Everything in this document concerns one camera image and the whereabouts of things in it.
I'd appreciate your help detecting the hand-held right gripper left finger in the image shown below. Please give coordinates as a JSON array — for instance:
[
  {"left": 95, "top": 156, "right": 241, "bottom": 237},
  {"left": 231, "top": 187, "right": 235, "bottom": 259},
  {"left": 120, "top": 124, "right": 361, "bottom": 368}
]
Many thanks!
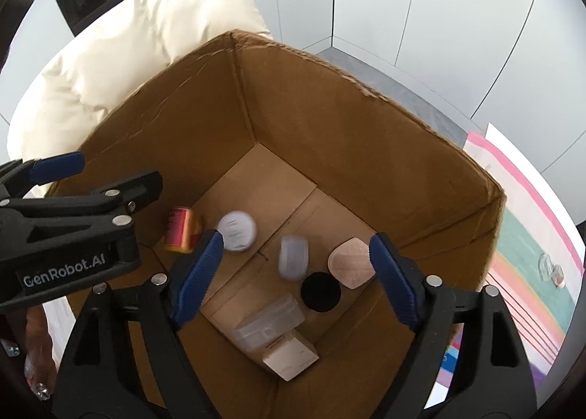
[{"left": 51, "top": 229, "right": 225, "bottom": 419}]

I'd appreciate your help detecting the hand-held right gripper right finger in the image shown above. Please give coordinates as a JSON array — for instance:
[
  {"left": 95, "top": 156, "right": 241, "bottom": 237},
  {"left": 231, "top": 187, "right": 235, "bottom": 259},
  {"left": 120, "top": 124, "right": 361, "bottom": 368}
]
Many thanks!
[{"left": 368, "top": 232, "right": 538, "bottom": 419}]

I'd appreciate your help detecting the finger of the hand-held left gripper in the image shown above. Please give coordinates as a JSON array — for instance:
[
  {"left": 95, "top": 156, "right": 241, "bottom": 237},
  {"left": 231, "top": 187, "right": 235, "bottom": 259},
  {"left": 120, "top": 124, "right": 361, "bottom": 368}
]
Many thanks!
[
  {"left": 0, "top": 170, "right": 164, "bottom": 219},
  {"left": 0, "top": 152, "right": 87, "bottom": 203}
]

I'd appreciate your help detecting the beige makeup puff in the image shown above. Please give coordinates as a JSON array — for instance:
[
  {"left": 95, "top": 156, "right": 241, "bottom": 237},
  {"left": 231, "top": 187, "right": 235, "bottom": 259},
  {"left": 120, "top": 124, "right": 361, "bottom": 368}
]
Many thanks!
[{"left": 327, "top": 238, "right": 378, "bottom": 290}]

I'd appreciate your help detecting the white round compact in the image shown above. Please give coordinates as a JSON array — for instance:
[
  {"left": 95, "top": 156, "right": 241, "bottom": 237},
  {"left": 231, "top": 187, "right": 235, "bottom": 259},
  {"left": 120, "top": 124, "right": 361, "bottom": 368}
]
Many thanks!
[{"left": 216, "top": 210, "right": 258, "bottom": 253}]

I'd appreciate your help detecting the black round disc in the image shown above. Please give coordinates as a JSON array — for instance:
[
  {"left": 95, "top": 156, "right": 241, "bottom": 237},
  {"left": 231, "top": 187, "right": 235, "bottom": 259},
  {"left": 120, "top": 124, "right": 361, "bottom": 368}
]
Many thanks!
[{"left": 300, "top": 271, "right": 342, "bottom": 312}]

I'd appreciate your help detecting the translucent square plastic box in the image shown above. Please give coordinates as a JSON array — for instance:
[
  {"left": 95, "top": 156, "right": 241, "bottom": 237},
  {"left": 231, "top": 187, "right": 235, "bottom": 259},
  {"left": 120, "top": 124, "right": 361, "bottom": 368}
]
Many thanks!
[{"left": 231, "top": 294, "right": 306, "bottom": 353}]

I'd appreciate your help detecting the clear oval plastic case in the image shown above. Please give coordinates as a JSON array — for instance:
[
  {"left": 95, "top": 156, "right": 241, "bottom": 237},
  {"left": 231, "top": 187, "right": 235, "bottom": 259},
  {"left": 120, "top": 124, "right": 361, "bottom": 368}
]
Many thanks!
[{"left": 278, "top": 235, "right": 309, "bottom": 282}]

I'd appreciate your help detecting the brown cardboard box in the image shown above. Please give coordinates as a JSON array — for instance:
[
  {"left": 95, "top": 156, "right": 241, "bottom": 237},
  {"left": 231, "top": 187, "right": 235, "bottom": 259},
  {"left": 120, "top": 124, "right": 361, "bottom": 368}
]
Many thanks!
[{"left": 43, "top": 29, "right": 507, "bottom": 419}]

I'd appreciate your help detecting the person's left hand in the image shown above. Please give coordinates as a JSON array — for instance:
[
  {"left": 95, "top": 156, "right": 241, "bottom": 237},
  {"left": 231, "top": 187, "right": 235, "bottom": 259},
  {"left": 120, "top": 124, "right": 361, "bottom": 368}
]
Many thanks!
[{"left": 22, "top": 307, "right": 60, "bottom": 401}]

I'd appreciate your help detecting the red and yellow can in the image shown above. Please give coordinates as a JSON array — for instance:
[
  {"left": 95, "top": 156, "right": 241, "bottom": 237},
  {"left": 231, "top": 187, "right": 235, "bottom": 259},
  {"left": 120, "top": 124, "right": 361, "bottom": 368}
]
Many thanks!
[{"left": 164, "top": 206, "right": 205, "bottom": 255}]

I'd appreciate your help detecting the small beige carton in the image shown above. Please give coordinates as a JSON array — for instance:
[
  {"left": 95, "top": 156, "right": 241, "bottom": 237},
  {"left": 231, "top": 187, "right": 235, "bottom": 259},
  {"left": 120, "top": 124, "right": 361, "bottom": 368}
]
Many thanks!
[{"left": 262, "top": 329, "right": 320, "bottom": 382}]

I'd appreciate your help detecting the cream padded cushion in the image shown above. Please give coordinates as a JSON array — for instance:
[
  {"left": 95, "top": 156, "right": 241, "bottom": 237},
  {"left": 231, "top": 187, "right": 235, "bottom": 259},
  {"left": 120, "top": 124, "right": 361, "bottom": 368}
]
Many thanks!
[{"left": 7, "top": 0, "right": 275, "bottom": 200}]

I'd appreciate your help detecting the striped pastel cloth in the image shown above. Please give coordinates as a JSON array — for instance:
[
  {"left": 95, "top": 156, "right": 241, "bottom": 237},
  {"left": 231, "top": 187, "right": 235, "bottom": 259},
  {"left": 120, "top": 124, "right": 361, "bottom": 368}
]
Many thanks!
[{"left": 435, "top": 130, "right": 586, "bottom": 397}]

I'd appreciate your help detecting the small glass bottle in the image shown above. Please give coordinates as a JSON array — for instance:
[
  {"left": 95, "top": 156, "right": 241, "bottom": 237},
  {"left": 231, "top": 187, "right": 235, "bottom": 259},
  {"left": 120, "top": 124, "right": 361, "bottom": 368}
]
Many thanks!
[{"left": 537, "top": 252, "right": 566, "bottom": 288}]

